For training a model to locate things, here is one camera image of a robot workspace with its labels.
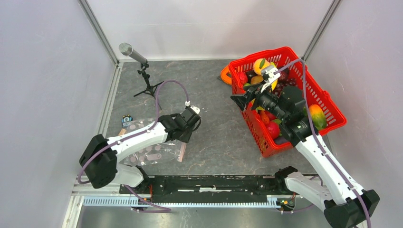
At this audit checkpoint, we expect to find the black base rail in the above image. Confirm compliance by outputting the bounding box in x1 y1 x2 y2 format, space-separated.
134 175 294 204

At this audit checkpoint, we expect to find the orange carrot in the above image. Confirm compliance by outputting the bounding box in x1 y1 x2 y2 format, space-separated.
259 110 270 125

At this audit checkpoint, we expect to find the orange plastic handle piece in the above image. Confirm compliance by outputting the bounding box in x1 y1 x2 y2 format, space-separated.
218 66 232 86

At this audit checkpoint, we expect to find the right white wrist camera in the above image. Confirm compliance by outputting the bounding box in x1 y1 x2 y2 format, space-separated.
261 66 280 91

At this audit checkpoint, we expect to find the clear zip top bag pink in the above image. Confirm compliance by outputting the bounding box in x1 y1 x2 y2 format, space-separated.
120 118 187 166

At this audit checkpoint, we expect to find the small blue robot toy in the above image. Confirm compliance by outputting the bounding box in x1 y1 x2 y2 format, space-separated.
121 114 133 128

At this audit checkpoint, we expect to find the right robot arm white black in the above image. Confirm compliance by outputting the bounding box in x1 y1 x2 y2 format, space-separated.
231 85 380 228

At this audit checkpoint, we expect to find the black tripod stand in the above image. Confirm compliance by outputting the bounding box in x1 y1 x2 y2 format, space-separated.
133 62 163 100

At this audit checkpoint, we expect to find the red strawberry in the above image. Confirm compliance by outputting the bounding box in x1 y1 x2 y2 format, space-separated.
237 72 249 86

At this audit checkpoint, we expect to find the dark red grape bunch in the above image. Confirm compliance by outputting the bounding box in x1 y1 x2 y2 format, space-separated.
272 78 297 96

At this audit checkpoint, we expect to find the orange fruit with leaf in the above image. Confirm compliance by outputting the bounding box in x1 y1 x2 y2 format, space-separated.
253 58 271 75

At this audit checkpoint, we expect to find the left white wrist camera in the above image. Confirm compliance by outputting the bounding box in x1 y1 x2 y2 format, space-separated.
190 105 200 114

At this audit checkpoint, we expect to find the yellow banana bunch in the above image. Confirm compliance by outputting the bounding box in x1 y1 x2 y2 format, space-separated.
250 62 278 91

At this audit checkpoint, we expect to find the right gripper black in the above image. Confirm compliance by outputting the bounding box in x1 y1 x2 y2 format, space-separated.
230 79 288 122

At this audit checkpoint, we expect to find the red apple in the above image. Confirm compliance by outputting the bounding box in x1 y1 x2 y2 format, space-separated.
265 122 281 139

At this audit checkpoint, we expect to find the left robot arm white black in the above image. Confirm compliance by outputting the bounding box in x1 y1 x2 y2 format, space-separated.
77 105 201 194

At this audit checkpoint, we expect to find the small wooden block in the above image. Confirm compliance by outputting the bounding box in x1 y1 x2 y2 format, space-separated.
118 128 127 136

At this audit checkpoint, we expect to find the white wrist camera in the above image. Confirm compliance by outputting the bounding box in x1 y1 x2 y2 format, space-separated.
190 105 200 114
261 66 280 91

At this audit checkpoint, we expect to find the grey microphone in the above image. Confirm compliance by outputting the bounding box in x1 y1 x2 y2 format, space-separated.
118 43 148 64

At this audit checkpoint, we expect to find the dark mangosteen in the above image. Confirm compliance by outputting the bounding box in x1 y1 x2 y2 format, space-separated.
246 70 257 81

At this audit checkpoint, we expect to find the mango orange green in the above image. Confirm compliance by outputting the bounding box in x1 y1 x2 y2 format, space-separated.
309 104 327 131

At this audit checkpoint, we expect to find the red plastic basket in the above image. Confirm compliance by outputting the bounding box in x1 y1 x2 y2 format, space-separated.
229 47 347 158

